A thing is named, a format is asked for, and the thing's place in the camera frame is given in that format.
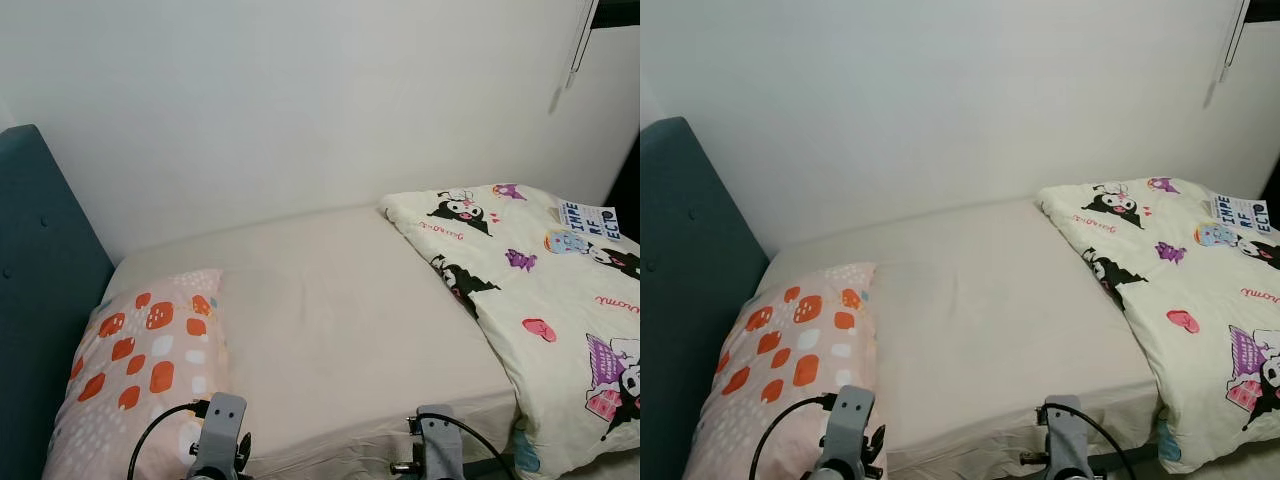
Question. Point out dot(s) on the pink pillow with orange patches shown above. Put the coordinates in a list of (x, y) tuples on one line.
[(130, 390), (780, 380)]

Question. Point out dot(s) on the white book with blue letters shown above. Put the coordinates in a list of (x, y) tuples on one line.
[(588, 220), (1240, 214)]

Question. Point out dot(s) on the cream cartoon print blanket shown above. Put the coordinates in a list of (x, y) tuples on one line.
[(1200, 280), (550, 290)]

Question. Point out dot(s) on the black wardrobe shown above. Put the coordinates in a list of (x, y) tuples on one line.
[(628, 190)]

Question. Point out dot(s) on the dark window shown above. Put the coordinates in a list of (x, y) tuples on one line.
[(618, 12), (1265, 9)]

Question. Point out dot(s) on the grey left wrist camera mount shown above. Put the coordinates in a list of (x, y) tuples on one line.
[(850, 425), (222, 430)]

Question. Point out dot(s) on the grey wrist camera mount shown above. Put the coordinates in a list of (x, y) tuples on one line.
[(1067, 440), (850, 425), (442, 445), (222, 430)]

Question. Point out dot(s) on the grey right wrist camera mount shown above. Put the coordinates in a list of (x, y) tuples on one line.
[(442, 445), (1067, 440)]

